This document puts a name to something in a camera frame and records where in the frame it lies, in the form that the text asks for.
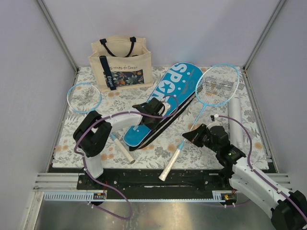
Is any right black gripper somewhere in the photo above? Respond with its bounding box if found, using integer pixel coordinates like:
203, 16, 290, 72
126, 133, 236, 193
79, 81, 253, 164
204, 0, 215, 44
182, 124, 219, 153

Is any blue sport racket cover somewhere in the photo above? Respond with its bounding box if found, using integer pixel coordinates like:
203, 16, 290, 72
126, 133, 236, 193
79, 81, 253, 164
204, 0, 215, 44
123, 62, 203, 151

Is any white shuttlecock tube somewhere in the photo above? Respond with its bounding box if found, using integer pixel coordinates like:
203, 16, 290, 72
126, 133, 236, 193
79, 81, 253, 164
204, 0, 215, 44
228, 93, 244, 150

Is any blue badminton racket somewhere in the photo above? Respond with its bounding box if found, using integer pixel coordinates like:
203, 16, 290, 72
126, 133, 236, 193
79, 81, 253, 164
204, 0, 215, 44
158, 63, 241, 182
67, 82, 135, 165

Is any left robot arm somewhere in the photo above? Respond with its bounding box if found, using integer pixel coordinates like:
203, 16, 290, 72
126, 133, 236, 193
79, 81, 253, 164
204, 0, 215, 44
73, 95, 175, 189

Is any beige canvas tote bag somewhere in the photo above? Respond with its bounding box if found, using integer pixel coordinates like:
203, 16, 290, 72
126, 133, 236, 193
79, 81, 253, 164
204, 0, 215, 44
88, 36, 153, 92

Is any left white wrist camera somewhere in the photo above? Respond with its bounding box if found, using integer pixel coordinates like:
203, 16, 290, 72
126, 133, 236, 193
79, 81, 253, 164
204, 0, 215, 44
161, 97, 171, 116

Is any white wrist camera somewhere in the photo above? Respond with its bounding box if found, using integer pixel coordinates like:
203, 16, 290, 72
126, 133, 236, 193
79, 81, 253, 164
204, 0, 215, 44
161, 97, 171, 116
208, 114, 220, 128

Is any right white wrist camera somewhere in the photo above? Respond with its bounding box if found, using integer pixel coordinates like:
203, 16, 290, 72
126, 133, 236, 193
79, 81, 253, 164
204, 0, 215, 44
208, 114, 220, 128

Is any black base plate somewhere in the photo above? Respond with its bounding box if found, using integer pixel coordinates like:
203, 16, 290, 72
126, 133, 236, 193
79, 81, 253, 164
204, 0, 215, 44
77, 169, 234, 201

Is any white slotted cable duct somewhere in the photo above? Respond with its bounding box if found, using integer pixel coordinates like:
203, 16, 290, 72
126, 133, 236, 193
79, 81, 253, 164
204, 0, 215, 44
44, 192, 106, 202

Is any left aluminium frame post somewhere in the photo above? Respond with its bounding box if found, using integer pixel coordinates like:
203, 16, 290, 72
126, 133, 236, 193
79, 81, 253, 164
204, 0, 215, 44
35, 0, 79, 73

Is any aluminium frame post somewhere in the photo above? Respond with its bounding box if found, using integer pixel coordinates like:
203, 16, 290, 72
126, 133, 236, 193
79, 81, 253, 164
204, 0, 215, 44
243, 0, 288, 70
35, 0, 79, 73

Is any right aluminium frame post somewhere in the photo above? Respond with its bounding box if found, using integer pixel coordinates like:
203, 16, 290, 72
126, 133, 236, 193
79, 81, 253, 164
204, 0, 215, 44
243, 0, 288, 70

